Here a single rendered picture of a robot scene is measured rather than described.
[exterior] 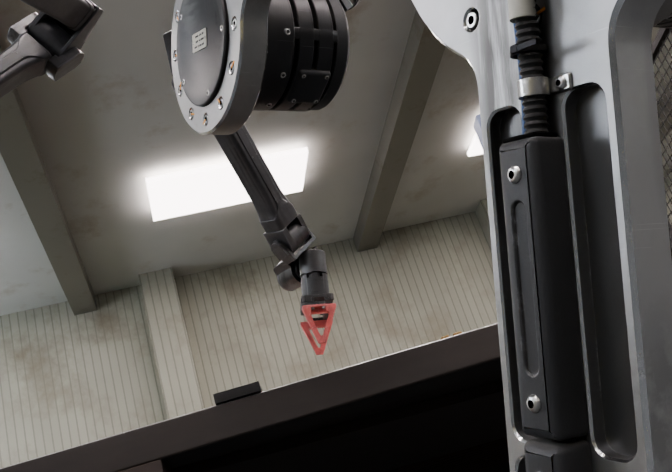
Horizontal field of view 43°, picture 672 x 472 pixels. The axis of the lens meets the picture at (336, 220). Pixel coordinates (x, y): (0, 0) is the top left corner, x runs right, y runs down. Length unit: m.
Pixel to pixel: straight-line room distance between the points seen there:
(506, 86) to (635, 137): 0.09
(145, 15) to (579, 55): 4.60
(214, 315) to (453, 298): 2.23
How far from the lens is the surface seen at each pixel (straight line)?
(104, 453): 1.44
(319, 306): 1.69
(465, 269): 8.35
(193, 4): 0.97
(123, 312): 7.97
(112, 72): 5.33
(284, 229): 1.74
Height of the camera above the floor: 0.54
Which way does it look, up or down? 25 degrees up
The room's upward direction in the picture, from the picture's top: 18 degrees counter-clockwise
